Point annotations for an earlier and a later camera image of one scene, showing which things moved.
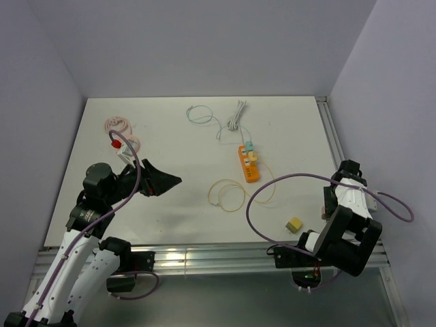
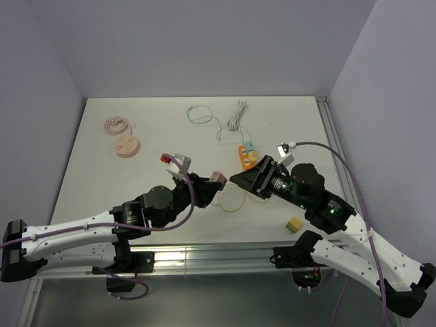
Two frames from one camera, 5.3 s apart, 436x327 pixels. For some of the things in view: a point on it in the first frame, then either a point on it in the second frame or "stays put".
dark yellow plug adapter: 293,225 stays put
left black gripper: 154,182 to 204,190
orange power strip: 251,173 stays put
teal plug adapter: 249,145 stays put
